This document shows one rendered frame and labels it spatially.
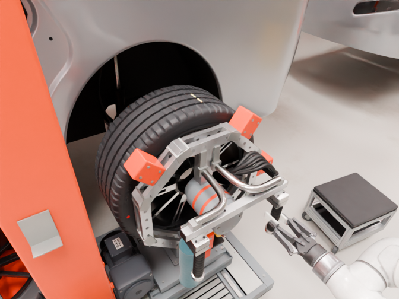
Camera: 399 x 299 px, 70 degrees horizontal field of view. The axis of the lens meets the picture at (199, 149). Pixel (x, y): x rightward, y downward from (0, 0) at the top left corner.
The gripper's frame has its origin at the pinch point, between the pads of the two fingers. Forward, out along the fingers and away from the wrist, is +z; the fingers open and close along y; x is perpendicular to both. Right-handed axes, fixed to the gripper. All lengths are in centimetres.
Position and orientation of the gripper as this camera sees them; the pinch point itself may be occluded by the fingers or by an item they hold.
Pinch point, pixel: (275, 217)
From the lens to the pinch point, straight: 112.1
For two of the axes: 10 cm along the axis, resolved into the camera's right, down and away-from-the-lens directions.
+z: -5.5, -5.3, 6.4
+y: 8.3, -3.2, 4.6
